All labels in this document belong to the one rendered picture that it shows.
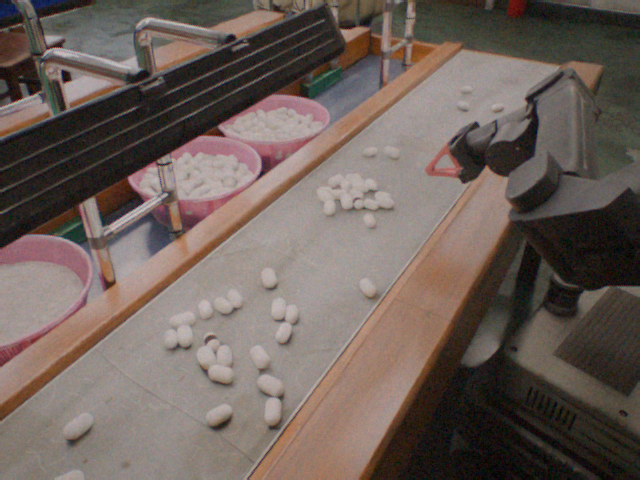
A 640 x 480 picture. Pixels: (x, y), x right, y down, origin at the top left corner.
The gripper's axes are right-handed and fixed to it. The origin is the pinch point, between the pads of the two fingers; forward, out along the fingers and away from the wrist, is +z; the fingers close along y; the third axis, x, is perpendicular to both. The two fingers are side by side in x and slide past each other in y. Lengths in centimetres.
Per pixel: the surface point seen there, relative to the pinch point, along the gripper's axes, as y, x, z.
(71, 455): 65, -3, 19
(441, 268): 13.3, 12.1, -0.7
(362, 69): -83, -21, 55
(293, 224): 12.4, -4.5, 22.8
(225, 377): 47.7, 2.2, 11.6
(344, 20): -255, -56, 159
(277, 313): 34.6, 1.7, 12.4
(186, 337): 45.2, -3.7, 18.2
